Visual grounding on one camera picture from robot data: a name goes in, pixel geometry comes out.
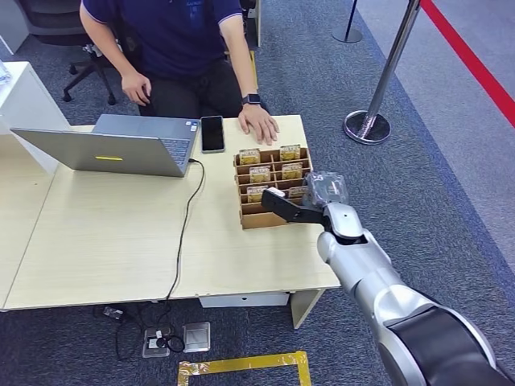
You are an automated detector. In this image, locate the person's right hand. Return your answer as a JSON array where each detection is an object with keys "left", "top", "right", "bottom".
[{"left": 121, "top": 70, "right": 153, "bottom": 107}]

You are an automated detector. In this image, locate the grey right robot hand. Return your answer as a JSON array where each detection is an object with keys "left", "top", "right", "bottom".
[{"left": 303, "top": 171, "right": 350, "bottom": 210}]

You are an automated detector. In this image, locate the person's left hand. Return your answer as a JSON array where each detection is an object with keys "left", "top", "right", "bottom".
[{"left": 238, "top": 104, "right": 281, "bottom": 146}]

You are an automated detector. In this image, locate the person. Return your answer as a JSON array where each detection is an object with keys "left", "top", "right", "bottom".
[{"left": 79, "top": 0, "right": 281, "bottom": 146}]

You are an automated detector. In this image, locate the cardboard card organizer box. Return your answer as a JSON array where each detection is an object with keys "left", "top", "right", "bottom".
[{"left": 233, "top": 143, "right": 315, "bottom": 231}]

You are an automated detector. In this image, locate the yellow floor tape strip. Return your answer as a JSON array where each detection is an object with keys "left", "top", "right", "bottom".
[{"left": 225, "top": 50, "right": 259, "bottom": 89}]

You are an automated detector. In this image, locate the black smartphone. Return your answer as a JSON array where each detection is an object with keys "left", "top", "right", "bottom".
[{"left": 200, "top": 115, "right": 226, "bottom": 154}]

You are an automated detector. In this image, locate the grey laptop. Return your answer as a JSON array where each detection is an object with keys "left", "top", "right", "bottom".
[{"left": 11, "top": 113, "right": 201, "bottom": 179}]

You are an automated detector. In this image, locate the pale wooden panel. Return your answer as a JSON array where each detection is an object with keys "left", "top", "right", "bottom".
[{"left": 243, "top": 0, "right": 262, "bottom": 49}]

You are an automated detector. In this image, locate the wooden desk leg panel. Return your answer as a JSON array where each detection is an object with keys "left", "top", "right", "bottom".
[{"left": 290, "top": 289, "right": 326, "bottom": 331}]

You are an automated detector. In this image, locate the black wheeled office chair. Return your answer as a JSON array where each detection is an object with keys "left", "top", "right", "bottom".
[{"left": 17, "top": 0, "right": 119, "bottom": 106}]

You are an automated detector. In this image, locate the white cabinet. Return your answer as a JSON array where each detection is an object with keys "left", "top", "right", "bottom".
[{"left": 0, "top": 61, "right": 72, "bottom": 176}]

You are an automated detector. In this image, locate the white under-desk tray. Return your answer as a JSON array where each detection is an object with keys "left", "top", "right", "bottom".
[{"left": 199, "top": 291, "right": 290, "bottom": 309}]

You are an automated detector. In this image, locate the grey cabinet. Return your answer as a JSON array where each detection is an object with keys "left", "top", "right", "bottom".
[{"left": 0, "top": 0, "right": 31, "bottom": 56}]

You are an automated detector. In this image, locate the yellow floor tape rectangle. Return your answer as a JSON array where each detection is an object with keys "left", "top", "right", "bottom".
[{"left": 177, "top": 351, "right": 313, "bottom": 386}]

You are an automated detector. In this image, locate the red barrier belt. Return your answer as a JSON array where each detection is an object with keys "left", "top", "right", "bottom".
[{"left": 419, "top": 0, "right": 515, "bottom": 130}]

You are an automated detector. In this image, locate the silver floor socket lid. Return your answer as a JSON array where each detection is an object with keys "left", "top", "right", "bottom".
[{"left": 183, "top": 322, "right": 211, "bottom": 354}]

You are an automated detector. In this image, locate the floor socket box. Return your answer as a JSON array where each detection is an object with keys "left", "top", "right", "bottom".
[{"left": 141, "top": 327, "right": 172, "bottom": 359}]

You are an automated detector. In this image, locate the black laptop power cable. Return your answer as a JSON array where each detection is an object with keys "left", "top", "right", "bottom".
[{"left": 116, "top": 158, "right": 206, "bottom": 359}]

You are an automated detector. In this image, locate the silver stanchion post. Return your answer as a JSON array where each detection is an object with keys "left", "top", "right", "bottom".
[{"left": 343, "top": 0, "right": 422, "bottom": 146}]

